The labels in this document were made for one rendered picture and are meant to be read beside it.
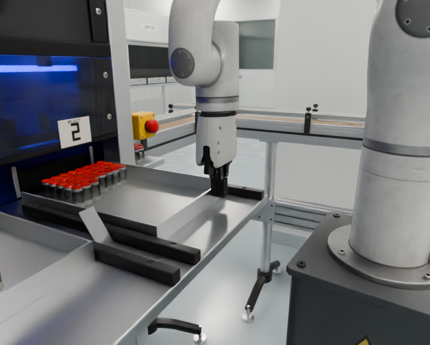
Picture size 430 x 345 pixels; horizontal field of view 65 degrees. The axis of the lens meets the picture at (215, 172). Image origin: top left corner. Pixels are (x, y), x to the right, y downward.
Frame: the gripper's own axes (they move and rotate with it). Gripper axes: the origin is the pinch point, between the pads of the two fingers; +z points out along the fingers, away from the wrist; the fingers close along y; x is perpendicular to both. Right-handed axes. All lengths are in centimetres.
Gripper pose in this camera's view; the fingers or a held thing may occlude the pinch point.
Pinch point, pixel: (219, 186)
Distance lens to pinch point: 70.5
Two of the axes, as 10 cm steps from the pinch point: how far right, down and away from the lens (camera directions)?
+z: 0.3, 9.6, 2.9
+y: -4.6, 2.7, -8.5
